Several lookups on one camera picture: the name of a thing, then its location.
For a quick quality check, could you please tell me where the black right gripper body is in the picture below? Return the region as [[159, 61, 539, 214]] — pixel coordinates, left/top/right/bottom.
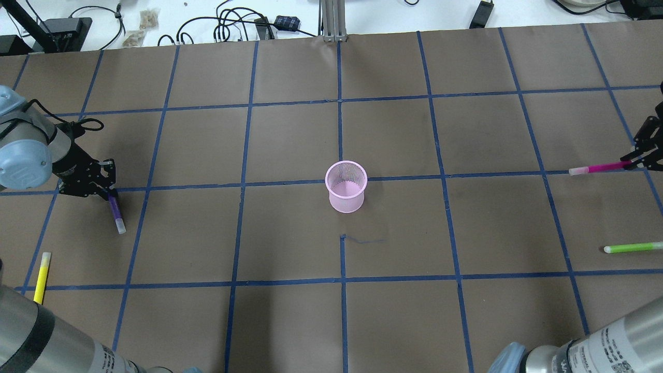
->
[[635, 101, 662, 156]]

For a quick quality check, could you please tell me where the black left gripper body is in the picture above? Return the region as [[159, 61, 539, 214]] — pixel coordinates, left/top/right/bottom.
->
[[52, 147, 102, 198]]

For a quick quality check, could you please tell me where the purple highlighter pen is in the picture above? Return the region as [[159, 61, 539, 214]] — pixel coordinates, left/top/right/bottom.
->
[[108, 194, 126, 235]]

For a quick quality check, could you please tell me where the pink highlighter pen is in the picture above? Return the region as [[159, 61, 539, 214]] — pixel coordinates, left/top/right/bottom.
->
[[568, 161, 631, 176]]

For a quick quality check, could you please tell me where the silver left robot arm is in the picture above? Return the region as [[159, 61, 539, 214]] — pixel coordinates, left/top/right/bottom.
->
[[1, 86, 168, 372]]

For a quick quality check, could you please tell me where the pink mesh pen cup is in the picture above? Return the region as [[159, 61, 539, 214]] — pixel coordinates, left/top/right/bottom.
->
[[324, 161, 368, 214]]

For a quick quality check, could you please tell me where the green highlighter pen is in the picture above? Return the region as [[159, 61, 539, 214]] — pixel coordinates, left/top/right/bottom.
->
[[603, 241, 662, 253]]

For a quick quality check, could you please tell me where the yellow highlighter pen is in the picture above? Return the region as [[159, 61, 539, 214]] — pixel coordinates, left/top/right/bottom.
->
[[33, 252, 52, 305]]

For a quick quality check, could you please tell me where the snack bag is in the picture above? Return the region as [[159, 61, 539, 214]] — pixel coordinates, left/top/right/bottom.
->
[[139, 8, 160, 30], [122, 29, 146, 49]]

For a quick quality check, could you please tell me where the black power adapter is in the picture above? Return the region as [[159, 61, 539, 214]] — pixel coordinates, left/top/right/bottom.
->
[[469, 1, 494, 29]]

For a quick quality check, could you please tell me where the aluminium frame post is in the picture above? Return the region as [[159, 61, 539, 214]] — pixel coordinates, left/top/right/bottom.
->
[[318, 0, 348, 42]]

